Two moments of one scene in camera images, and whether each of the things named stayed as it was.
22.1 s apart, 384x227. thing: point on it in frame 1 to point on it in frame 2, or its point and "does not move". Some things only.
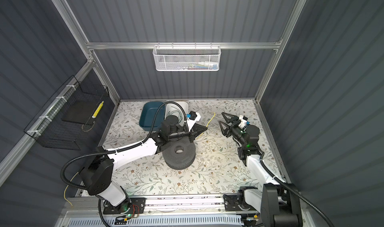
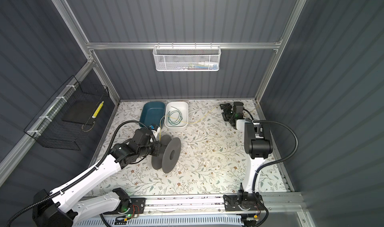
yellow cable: [208, 122] to [184, 122]
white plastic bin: [173, 109] does not move
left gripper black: [193, 133] to [157, 145]
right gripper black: [230, 129] to [226, 108]
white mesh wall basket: [185, 58] does not move
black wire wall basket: [65, 121] does not move
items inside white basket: [201, 65] does not move
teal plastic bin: [152, 115] does not move
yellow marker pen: [98, 109] does not move
